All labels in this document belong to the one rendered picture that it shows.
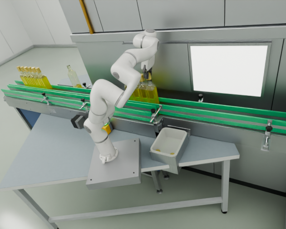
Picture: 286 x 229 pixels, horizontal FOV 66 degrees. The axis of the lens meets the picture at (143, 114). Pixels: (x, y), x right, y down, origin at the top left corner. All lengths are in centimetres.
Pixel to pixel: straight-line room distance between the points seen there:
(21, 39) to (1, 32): 56
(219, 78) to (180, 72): 25
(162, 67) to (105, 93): 59
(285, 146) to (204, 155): 43
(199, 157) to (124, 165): 46
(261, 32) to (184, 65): 45
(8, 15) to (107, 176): 675
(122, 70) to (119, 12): 60
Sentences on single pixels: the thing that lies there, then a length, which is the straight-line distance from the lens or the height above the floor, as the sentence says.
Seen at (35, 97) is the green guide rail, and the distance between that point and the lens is 229.
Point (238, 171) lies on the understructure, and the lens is 204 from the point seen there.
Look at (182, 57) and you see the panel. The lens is 143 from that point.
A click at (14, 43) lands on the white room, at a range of 767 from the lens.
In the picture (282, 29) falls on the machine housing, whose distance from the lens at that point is 129.
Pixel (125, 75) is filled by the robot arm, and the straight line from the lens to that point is 103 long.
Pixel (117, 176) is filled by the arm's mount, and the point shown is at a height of 81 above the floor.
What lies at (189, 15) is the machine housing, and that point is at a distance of 136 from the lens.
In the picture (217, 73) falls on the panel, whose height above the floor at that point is 113.
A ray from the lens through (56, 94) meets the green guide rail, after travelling 214.
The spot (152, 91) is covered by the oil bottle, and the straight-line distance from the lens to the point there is 147.
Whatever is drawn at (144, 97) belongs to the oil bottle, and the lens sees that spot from 154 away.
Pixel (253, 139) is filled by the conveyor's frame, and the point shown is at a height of 82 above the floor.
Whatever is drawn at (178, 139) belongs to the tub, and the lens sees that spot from 150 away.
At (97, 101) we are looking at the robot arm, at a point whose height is 130.
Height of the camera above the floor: 183
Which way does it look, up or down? 37 degrees down
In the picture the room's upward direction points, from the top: 15 degrees counter-clockwise
